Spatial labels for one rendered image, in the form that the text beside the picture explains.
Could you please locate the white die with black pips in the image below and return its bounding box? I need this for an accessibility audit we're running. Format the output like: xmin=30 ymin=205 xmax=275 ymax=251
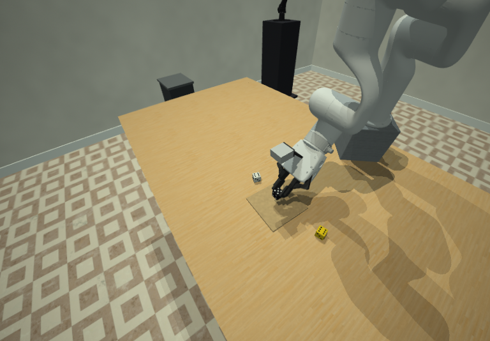
xmin=253 ymin=172 xmax=261 ymax=183

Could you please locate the tan fabric mat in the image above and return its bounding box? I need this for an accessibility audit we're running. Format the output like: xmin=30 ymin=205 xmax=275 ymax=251
xmin=246 ymin=184 xmax=308 ymax=232

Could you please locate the yellow die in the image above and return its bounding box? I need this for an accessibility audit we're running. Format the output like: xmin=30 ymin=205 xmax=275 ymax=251
xmin=315 ymin=225 xmax=328 ymax=240

